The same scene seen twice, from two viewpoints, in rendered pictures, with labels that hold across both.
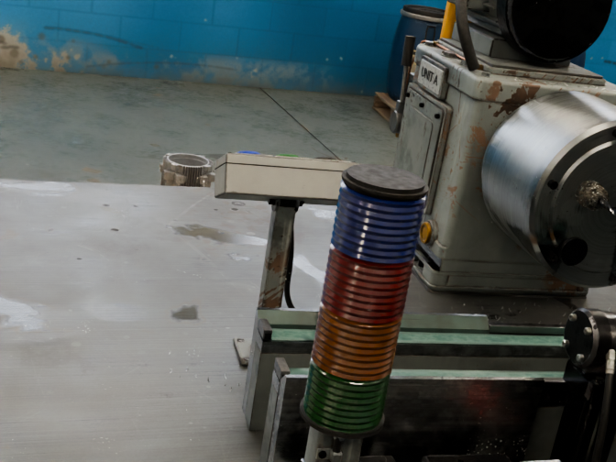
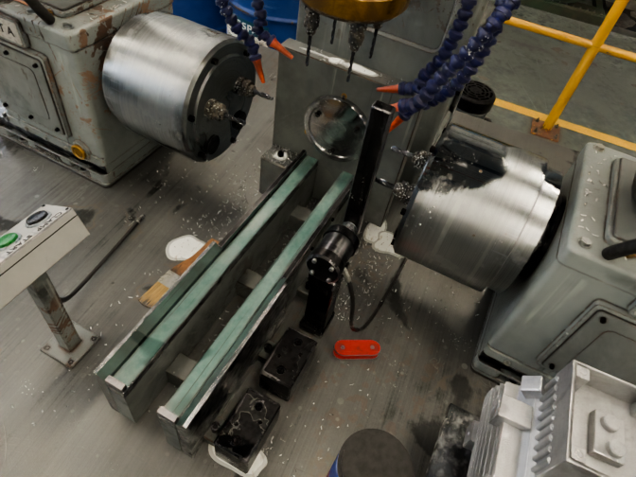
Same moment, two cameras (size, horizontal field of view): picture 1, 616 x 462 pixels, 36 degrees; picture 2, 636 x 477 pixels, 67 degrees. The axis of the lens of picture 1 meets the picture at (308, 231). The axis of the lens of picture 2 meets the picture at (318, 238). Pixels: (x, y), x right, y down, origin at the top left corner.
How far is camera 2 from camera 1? 0.66 m
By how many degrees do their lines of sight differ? 52
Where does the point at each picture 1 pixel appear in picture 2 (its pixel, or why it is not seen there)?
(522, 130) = (135, 74)
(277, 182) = (25, 273)
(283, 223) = (43, 285)
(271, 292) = (60, 320)
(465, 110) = (64, 60)
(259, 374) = (129, 403)
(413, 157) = (25, 95)
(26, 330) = not seen: outside the picture
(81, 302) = not seen: outside the picture
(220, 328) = (18, 345)
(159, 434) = not seen: outside the picture
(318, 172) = (49, 239)
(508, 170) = (143, 111)
